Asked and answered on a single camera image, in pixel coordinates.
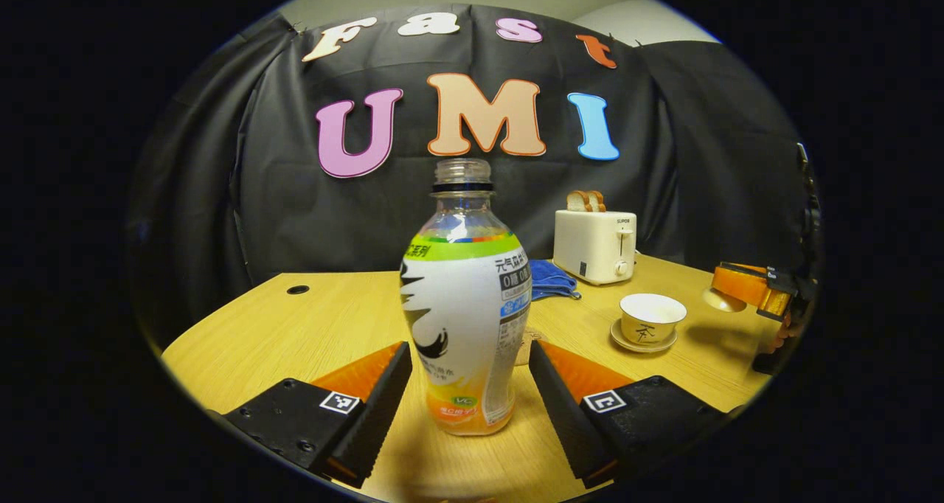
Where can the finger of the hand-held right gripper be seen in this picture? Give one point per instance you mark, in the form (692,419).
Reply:
(741,283)

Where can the blue folded towel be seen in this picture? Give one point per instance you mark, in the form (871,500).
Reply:
(549,278)

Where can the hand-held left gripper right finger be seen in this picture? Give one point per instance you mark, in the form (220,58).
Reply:
(562,414)

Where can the round cork coaster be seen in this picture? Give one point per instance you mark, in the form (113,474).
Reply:
(534,341)

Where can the clear labelled water bottle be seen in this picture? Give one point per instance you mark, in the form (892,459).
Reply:
(464,304)

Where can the cream teacup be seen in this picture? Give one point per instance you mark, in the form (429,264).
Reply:
(650,324)

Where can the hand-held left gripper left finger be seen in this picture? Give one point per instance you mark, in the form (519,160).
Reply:
(380,414)

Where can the toast bread slice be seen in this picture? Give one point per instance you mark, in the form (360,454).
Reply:
(599,200)
(577,202)

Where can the white toaster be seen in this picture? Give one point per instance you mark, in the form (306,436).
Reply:
(594,248)

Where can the black backdrop cloth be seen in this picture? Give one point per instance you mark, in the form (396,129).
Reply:
(295,208)

